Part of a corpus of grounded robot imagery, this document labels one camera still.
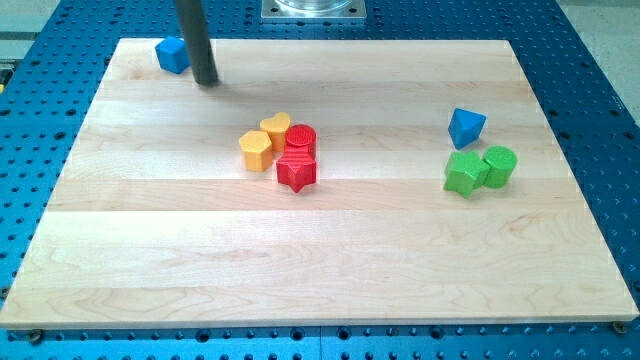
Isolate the board clamp screw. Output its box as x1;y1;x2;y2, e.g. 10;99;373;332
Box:
26;329;44;345
611;321;628;335

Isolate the red star block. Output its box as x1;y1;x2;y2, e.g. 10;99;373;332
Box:
276;152;317;193

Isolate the blue cube block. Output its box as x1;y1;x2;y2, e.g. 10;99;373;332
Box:
155;36;191;74

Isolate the yellow heart block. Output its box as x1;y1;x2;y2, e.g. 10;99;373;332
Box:
260;112;291;152

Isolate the green cylinder block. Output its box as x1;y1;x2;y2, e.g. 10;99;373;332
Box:
483;146;518;189

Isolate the left board clamp screw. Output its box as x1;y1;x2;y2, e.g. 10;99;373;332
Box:
26;329;44;345

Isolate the right board clamp screw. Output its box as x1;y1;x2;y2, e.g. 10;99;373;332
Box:
611;321;628;335

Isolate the blue triangle block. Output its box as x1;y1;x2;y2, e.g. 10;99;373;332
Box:
448;108;487;150

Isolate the light wooden board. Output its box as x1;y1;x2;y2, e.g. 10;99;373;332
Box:
1;38;638;330

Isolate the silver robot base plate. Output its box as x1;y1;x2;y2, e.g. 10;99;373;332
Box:
261;0;367;20

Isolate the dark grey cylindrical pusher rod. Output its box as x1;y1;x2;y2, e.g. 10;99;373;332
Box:
174;0;218;86

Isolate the red cylinder block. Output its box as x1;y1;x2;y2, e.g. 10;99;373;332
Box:
285;124;317;158

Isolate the blue perforated metal table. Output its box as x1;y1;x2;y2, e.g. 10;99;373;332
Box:
1;1;639;359

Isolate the yellow pentagon block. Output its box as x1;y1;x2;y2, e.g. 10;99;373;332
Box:
239;130;273;172

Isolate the green star block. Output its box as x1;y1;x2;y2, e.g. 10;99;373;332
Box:
444;151;490;198

